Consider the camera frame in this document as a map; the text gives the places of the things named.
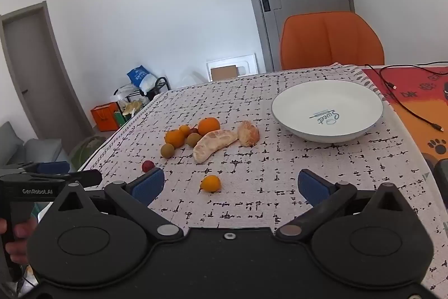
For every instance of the white black-patterned tablecloth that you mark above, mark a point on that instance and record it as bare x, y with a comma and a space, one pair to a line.
262, 162

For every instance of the person's left hand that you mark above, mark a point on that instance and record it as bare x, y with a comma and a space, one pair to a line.
22, 232

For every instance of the black metal rack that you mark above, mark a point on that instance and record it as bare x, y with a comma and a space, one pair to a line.
162, 83

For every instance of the orange chair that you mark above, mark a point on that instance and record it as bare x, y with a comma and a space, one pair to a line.
329, 39

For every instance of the orange box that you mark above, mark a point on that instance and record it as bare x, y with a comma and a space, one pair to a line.
105, 117

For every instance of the brown longan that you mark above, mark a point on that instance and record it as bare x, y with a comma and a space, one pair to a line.
167, 150
193, 140

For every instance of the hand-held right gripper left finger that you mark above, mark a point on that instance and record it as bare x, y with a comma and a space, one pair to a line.
148, 185

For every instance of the white ceramic plate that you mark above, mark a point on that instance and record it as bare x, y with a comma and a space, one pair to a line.
315, 103

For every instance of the brown door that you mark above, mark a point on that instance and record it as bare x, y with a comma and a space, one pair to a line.
38, 74

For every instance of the dark grey device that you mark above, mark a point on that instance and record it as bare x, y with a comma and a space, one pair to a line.
441, 180

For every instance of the peeled orange citrus piece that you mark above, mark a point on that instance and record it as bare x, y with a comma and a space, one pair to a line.
248, 133

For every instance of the red printed mat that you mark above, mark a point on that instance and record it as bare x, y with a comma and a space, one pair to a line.
413, 99

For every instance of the peeled pomelo segment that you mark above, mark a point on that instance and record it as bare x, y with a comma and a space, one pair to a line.
211, 145

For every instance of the large orange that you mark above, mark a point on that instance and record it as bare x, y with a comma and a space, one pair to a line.
209, 126

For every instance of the blue and white bag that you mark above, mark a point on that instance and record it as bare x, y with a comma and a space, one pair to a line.
138, 76

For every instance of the tiny orange kumquat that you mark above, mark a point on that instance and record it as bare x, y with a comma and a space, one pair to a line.
184, 130

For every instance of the green box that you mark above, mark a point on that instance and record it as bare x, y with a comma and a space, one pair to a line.
119, 118

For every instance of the white foam board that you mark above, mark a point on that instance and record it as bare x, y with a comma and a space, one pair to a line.
246, 62

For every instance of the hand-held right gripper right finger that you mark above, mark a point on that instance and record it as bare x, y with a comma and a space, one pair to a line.
311, 187

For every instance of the small red fruit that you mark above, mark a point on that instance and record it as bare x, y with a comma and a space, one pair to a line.
148, 166
194, 129

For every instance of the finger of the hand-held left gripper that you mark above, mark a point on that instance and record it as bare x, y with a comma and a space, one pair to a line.
84, 177
52, 167

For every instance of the brown cardboard sheet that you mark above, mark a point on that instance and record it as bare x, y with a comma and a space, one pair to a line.
224, 73

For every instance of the small orange mandarin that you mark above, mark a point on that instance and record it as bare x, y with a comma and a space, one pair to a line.
211, 183
174, 138

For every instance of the green mesh cover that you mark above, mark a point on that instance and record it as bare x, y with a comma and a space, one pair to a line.
85, 150

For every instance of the grey sofa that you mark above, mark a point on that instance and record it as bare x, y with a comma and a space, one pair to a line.
35, 150

